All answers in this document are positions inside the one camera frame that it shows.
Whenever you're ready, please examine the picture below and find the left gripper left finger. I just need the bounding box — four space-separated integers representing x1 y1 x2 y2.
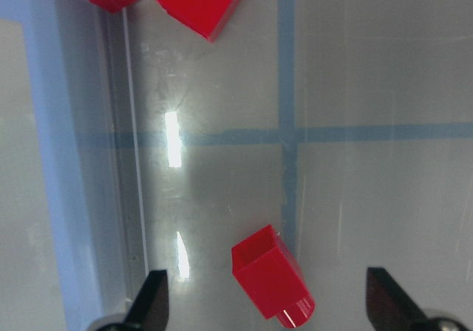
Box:
125 270 169 331

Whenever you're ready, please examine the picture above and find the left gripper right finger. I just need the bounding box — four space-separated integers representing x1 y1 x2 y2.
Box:
366 267 428 330

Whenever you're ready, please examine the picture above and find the clear plastic storage box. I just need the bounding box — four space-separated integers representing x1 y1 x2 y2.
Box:
0 0 473 331

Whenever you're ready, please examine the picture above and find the blue plastic tray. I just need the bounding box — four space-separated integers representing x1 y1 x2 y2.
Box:
1 0 103 330

